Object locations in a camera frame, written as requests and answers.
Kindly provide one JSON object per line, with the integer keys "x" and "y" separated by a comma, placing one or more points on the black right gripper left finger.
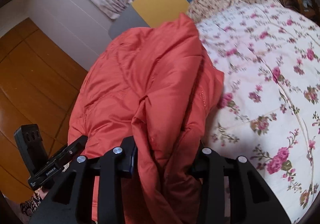
{"x": 71, "y": 197}

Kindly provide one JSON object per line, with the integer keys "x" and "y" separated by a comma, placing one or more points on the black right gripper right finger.
{"x": 251, "y": 199}

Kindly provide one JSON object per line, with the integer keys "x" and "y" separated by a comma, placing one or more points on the orange quilted down jacket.
{"x": 157, "y": 85}

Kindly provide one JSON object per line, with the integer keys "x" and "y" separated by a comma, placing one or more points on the floral patterned sleeve forearm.
{"x": 29, "y": 207}

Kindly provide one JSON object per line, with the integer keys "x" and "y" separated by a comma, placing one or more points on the wooden wardrobe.
{"x": 39, "y": 85}

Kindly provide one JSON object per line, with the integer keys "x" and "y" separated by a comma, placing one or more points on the floral quilted bedspread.
{"x": 269, "y": 111}

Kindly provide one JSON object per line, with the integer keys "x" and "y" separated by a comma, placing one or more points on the grey yellow blue headboard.
{"x": 148, "y": 13}

